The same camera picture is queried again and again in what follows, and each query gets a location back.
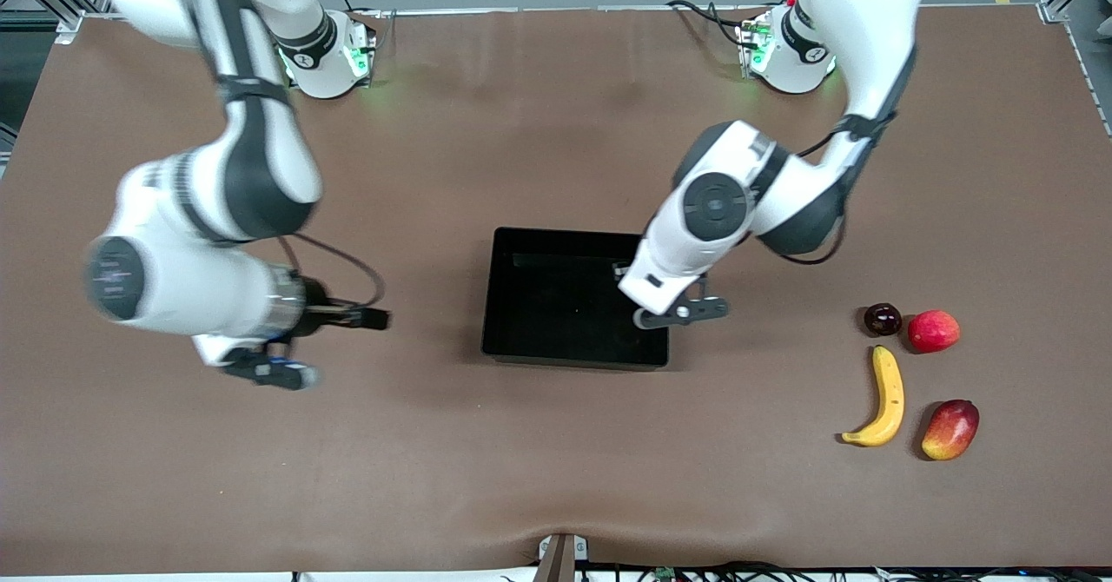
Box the black plastic box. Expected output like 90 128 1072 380
480 226 672 370

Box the yellow banana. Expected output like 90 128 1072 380
840 345 906 448

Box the brown table cover sheet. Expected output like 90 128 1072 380
0 7 1112 576

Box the dark purple plum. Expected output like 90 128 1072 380
864 302 903 337

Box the red peach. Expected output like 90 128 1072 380
907 309 962 354

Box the red yellow mango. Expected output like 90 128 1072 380
921 399 981 462

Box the black left base cable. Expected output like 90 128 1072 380
665 0 767 46

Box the aluminium table edge rail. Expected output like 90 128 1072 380
52 4 1069 23

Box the metal table clamp bracket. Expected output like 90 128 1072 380
534 532 590 582

